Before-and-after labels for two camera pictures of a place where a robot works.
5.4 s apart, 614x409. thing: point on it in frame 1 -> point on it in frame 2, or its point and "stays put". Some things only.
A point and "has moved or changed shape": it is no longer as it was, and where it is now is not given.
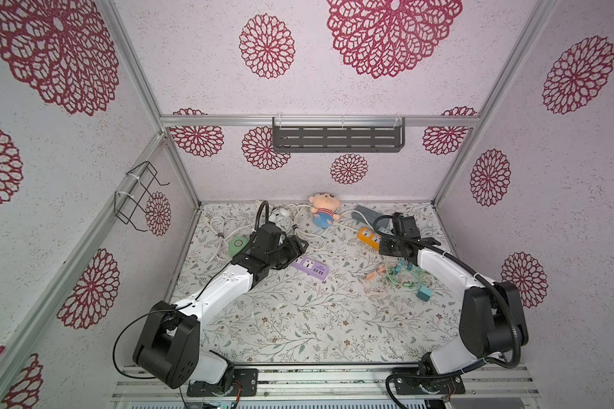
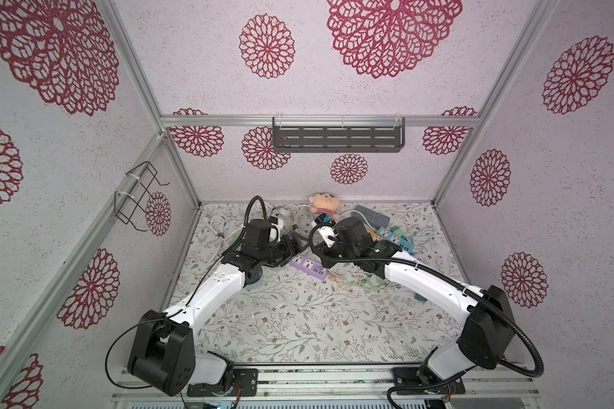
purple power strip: [310, 267] stays put
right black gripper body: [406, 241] -> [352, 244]
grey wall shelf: [338, 134] stays put
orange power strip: [367, 235] stays put
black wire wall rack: [127, 204] stays put
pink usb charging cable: [372, 275] has moved or changed shape
